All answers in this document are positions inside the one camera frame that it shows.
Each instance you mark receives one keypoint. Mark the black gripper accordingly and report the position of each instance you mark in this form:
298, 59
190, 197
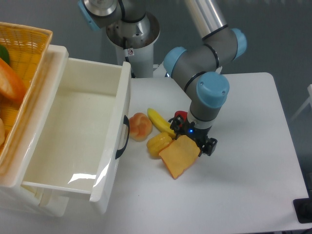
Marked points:
182, 126

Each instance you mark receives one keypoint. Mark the orange toy bread slice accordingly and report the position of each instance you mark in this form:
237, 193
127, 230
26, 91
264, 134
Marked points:
180, 155

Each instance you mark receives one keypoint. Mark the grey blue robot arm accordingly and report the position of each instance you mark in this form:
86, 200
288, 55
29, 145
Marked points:
196, 71

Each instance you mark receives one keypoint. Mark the round toy bread roll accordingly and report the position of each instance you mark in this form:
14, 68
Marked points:
140, 127

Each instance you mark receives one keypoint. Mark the red toy bell pepper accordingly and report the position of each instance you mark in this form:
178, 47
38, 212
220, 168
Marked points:
181, 114

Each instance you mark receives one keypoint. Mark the yellow toy banana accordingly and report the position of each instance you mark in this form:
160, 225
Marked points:
160, 123

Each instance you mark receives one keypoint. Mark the yellow toy bell pepper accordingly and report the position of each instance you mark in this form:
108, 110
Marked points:
158, 143

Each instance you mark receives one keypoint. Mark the white plastic drawer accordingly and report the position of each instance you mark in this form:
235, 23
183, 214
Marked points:
75, 154

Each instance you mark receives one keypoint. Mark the black device at edge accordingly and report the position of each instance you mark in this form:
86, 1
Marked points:
303, 209

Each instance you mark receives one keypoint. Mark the orange woven basket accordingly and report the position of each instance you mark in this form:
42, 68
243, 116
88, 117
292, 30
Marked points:
26, 46

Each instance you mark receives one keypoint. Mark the white drawer cabinet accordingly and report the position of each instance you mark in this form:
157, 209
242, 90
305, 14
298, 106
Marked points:
14, 193

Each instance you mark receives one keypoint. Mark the green toy vegetable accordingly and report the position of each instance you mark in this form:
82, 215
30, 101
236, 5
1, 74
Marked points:
4, 54

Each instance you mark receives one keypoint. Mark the black drawer handle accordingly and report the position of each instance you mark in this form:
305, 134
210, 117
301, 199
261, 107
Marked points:
124, 137

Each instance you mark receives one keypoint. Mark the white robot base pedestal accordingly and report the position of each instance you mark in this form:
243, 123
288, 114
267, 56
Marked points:
134, 43

